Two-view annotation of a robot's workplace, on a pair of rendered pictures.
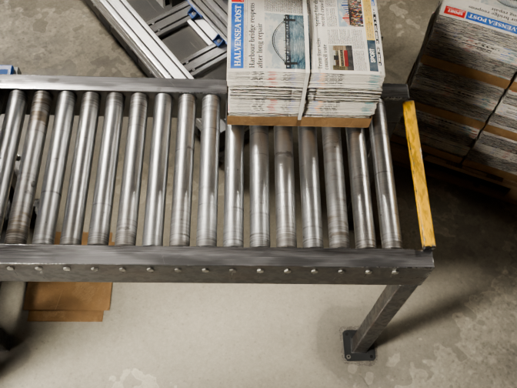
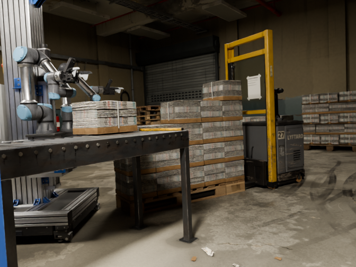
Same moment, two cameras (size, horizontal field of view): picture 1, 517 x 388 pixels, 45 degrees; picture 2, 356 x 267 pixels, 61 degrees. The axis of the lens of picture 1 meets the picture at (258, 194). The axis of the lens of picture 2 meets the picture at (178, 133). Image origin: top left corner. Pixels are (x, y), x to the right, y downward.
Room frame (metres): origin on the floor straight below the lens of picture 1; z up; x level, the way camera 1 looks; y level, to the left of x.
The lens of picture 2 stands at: (-0.85, 1.22, 0.90)
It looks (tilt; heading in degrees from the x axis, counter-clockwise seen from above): 3 degrees down; 313
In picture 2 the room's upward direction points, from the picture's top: 3 degrees counter-clockwise
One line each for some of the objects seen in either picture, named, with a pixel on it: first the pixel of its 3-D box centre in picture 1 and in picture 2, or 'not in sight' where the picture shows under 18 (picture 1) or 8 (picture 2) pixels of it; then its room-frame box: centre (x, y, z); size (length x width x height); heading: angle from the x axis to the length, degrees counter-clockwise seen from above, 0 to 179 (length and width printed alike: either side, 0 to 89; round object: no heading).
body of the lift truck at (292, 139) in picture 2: not in sight; (270, 150); (1.01, -2.56, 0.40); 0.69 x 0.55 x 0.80; 165
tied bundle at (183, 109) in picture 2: not in sight; (179, 113); (1.39, -1.22, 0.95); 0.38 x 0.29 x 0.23; 164
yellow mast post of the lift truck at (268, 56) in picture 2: not in sight; (269, 106); (0.79, -2.12, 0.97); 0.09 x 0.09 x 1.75; 75
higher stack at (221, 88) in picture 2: not in sight; (223, 136); (1.23, -1.79, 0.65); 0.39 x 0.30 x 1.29; 165
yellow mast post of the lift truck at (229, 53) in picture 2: not in sight; (231, 109); (1.43, -2.29, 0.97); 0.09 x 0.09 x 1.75; 75
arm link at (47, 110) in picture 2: not in sight; (44, 112); (1.54, 0.19, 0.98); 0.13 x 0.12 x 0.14; 106
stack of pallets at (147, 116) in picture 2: not in sight; (151, 126); (6.63, -5.50, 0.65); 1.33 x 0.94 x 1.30; 99
